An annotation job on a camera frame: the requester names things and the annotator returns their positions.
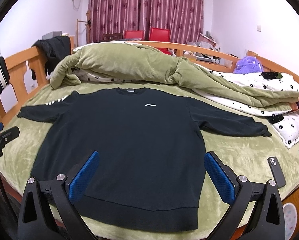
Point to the wooden coat rack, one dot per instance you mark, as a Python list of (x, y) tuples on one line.
[(83, 28)]

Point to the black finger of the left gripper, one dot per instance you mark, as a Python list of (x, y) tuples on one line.
[(7, 136)]

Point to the green floral duvet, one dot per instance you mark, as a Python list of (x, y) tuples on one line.
[(128, 61)]

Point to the black smartphone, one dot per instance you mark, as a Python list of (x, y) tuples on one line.
[(277, 172)]

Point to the wooden bed frame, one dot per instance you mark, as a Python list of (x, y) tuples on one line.
[(35, 59)]

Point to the black remote on duvet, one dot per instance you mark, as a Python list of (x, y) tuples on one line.
[(271, 75)]

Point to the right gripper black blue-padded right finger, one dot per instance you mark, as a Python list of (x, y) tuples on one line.
[(266, 220)]

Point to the dark navy sweatshirt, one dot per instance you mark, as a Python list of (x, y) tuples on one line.
[(151, 149)]

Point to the round white patterned plate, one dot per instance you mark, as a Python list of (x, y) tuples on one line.
[(290, 219)]

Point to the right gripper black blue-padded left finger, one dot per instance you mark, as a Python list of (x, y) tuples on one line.
[(36, 220)]

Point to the purple plush toy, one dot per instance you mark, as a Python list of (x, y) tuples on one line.
[(248, 64)]

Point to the black jacket on headboard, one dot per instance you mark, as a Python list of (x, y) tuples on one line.
[(55, 49)]

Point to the cluttered desk items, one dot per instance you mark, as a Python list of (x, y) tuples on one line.
[(207, 42)]

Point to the maroon floral curtain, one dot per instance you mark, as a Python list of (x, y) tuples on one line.
[(183, 18)]

